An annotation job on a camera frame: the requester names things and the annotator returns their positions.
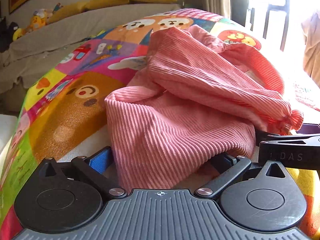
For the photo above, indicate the yellow chick plush toy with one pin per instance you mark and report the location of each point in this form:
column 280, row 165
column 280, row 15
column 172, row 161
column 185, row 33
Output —
column 38, row 22

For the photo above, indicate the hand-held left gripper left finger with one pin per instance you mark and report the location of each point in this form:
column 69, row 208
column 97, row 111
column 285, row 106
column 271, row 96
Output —
column 100, row 159

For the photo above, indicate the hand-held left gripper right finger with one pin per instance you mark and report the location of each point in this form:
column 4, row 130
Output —
column 226, row 162

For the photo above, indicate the yellow curved plush toy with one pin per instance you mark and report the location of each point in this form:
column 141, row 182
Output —
column 18, row 33

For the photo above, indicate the beige hanging cloth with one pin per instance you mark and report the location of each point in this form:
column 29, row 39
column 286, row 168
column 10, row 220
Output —
column 312, row 47

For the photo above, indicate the stuffed toys pile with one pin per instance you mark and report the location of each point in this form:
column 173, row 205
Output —
column 45, row 11

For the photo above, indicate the grey bed sheet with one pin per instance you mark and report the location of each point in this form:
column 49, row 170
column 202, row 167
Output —
column 62, row 32

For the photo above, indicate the pink ribbed garment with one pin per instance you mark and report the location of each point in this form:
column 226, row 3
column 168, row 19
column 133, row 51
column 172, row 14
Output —
column 175, row 130

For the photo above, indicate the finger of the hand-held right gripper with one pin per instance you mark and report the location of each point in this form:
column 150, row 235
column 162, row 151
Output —
column 275, row 137

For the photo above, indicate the colourful cartoon printed blanket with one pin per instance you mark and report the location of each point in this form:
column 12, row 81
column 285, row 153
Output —
column 70, row 120

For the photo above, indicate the dark window frame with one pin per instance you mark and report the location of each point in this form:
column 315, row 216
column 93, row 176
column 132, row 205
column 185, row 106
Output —
column 267, row 20

